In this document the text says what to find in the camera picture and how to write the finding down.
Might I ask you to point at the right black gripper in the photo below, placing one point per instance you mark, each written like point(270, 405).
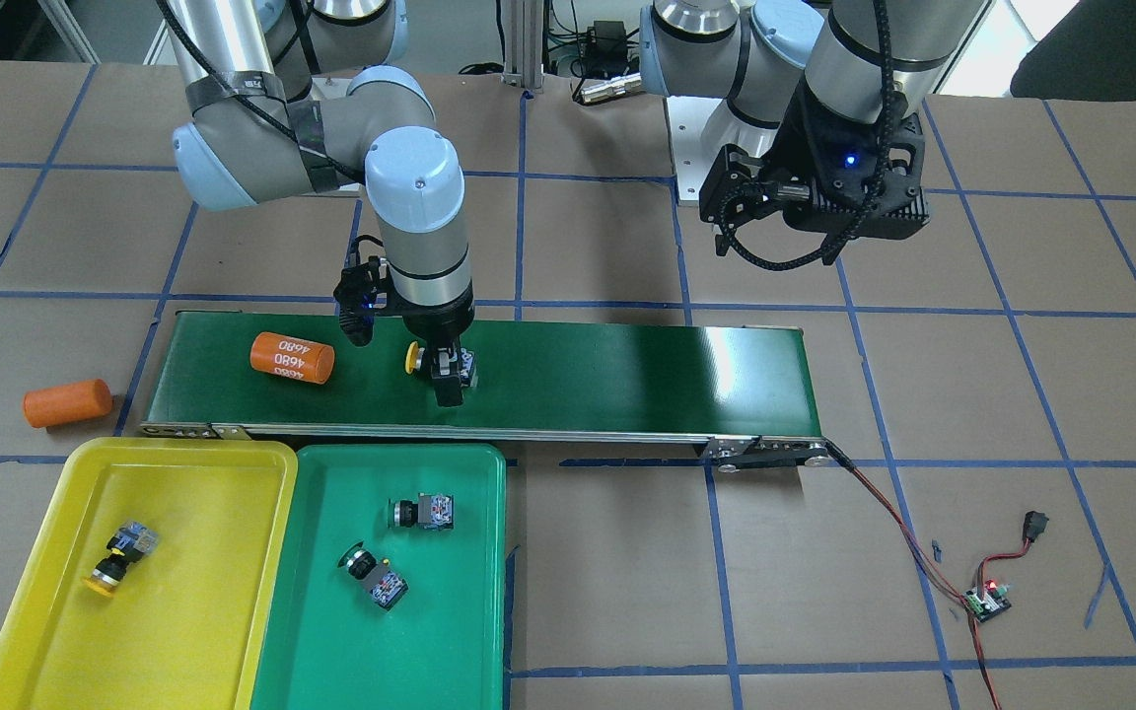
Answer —
point(438, 324)

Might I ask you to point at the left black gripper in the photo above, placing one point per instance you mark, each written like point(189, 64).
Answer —
point(806, 135)

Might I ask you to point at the yellow push button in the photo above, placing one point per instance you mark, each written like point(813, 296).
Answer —
point(130, 544)
point(440, 363)

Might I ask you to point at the orange cylinder marked 4680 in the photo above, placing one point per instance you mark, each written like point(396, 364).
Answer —
point(292, 357)

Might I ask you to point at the green push button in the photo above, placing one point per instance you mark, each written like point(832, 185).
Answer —
point(383, 586)
point(431, 512)

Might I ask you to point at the plain orange cylinder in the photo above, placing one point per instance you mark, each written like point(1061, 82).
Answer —
point(67, 404)

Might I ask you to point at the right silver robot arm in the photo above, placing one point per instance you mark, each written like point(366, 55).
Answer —
point(304, 97)

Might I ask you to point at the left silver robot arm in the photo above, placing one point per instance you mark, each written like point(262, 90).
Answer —
point(838, 90)

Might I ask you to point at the green conveyor belt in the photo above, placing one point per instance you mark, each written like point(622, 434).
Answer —
point(742, 396)

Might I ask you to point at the green plastic tray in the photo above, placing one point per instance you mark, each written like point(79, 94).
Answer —
point(327, 646)

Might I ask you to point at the yellow plastic tray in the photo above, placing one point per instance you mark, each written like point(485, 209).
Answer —
point(185, 628)

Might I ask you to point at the small motor controller board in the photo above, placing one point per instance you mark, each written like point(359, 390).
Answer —
point(988, 600)

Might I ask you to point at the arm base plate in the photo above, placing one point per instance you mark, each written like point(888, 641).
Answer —
point(695, 135)

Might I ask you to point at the aluminium frame post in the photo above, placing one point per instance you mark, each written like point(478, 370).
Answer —
point(523, 33)

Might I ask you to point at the black rocker switch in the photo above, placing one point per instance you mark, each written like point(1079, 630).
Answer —
point(1034, 525)

